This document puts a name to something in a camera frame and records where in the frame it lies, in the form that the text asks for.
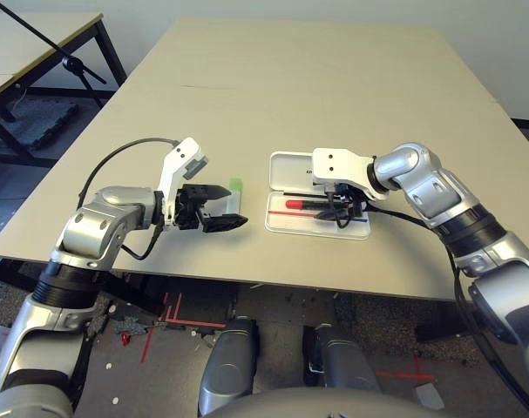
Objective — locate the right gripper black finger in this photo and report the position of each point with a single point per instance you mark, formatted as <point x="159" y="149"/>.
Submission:
<point x="331" y="215"/>

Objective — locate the red black marker pen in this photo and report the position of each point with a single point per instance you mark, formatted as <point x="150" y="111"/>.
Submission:
<point x="299" y="204"/>

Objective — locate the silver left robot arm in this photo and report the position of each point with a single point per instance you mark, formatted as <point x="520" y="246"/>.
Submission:
<point x="94" y="222"/>

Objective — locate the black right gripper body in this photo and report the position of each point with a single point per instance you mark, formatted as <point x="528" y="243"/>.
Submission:
<point x="355" y="202"/>

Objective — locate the small grey floor pedal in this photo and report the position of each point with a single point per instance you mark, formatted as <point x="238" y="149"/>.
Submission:
<point x="429" y="396"/>

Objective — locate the black tripod stand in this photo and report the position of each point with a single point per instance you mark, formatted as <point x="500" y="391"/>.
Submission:
<point x="74" y="64"/>

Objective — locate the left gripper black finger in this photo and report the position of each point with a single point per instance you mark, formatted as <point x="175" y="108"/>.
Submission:
<point x="216" y="193"/>
<point x="225" y="223"/>

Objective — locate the grey robot torso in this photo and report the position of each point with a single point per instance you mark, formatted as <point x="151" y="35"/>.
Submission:
<point x="325" y="407"/>

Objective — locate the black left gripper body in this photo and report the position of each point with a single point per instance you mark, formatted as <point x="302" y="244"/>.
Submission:
<point x="190" y="209"/>

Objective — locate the beige side table black frame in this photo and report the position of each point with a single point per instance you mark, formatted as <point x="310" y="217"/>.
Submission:
<point x="29" y="43"/>

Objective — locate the small red floor clip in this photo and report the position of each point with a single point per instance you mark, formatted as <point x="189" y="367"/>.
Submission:
<point x="124" y="339"/>

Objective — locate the grey left robot leg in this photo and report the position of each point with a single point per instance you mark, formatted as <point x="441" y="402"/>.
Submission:
<point x="227" y="370"/>

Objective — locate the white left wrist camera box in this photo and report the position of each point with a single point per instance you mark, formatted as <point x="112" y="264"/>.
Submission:
<point x="181" y="157"/>

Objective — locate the grey robot leg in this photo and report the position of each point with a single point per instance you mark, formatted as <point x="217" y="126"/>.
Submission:
<point x="342" y="361"/>
<point x="227" y="370"/>

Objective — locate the grey right robot leg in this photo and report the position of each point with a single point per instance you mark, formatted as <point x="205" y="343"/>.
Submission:
<point x="342" y="361"/>

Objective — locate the dark grey foam mat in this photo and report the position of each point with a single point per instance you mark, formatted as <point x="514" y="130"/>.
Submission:
<point x="37" y="122"/>

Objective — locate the white plastic pencil case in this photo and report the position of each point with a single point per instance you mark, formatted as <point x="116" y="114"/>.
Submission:
<point x="286" y="170"/>

